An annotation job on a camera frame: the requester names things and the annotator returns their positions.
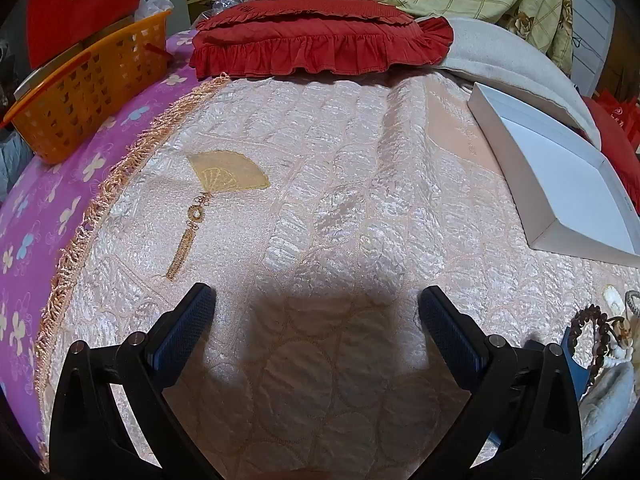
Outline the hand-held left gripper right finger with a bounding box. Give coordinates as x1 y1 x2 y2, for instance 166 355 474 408
417 285 583 480

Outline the beige cushion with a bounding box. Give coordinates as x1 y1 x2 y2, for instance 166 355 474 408
440 17 602 151

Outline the red fringed pillow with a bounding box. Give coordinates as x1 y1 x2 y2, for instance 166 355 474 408
582 97 640 221

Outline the red paper bag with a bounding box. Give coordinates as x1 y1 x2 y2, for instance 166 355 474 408
595 87 640 133

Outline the white shallow box tray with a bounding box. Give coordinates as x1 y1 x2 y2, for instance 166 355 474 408
467 82 640 268

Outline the red ruffled pillow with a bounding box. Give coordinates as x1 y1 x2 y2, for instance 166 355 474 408
189 0 455 80

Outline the orange plastic basket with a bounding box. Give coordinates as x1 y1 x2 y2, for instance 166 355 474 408
2 9 173 165

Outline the brown bead bracelet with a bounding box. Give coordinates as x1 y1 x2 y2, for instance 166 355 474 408
565 304 618 386

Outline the white plastic bag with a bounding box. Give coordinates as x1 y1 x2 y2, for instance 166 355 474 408
135 0 173 23

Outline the red flat lid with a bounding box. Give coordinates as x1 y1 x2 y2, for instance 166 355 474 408
27 0 148 68

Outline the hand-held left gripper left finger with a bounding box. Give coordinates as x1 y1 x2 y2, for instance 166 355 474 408
49 282 217 480

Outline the grey cloth pouch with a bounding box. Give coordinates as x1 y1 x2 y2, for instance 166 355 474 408
580 360 636 466

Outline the purple floral bed sheet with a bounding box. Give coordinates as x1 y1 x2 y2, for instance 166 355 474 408
0 30 221 461

